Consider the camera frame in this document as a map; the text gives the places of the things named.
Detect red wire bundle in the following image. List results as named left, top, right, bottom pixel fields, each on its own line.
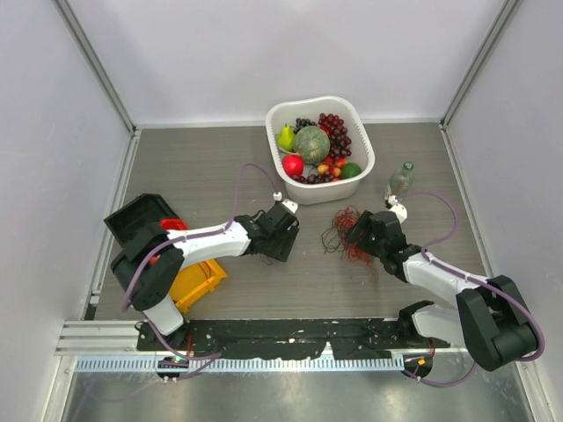
left=319, top=206, right=380, bottom=285

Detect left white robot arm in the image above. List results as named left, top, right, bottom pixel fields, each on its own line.
left=111, top=200, right=299, bottom=351

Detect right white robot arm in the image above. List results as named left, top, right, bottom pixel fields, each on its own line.
left=346, top=210, right=545, bottom=372

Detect white plastic fruit basket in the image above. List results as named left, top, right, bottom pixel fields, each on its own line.
left=266, top=96, right=376, bottom=205

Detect green lime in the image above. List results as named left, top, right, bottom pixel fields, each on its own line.
left=340, top=163, right=362, bottom=179

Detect clear glass bottle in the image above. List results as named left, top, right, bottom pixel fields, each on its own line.
left=384, top=161, right=414, bottom=199

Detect cherry cluster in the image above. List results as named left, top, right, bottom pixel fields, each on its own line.
left=291, top=157, right=348, bottom=185

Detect red apple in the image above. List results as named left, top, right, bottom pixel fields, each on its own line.
left=281, top=155, right=304, bottom=178

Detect red grape bunch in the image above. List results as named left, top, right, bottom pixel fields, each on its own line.
left=318, top=113, right=352, bottom=158

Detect yellow plastic bin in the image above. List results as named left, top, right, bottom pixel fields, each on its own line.
left=169, top=259, right=227, bottom=314

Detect green netted melon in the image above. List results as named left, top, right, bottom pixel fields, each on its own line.
left=294, top=127, right=331, bottom=164

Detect green yellow pear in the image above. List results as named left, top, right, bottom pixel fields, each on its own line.
left=276, top=126, right=296, bottom=153

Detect red plastic bin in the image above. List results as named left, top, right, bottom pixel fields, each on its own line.
left=149, top=218, right=188, bottom=266

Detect dark grape bunch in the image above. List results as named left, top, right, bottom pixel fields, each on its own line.
left=294, top=118, right=317, bottom=134

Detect black plastic bin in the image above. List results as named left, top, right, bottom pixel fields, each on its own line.
left=104, top=193, right=179, bottom=246

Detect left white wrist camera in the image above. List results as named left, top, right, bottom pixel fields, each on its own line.
left=273, top=191, right=298, bottom=215

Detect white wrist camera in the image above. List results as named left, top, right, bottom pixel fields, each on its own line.
left=385, top=195, right=408, bottom=224
left=273, top=191, right=298, bottom=215

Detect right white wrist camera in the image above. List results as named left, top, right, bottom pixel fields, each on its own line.
left=385, top=195, right=408, bottom=224

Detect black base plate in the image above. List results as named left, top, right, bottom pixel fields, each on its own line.
left=135, top=316, right=452, bottom=360

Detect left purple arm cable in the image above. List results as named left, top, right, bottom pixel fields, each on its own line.
left=121, top=162, right=282, bottom=382

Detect slotted cable duct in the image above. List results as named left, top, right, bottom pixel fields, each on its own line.
left=75, top=354, right=405, bottom=374

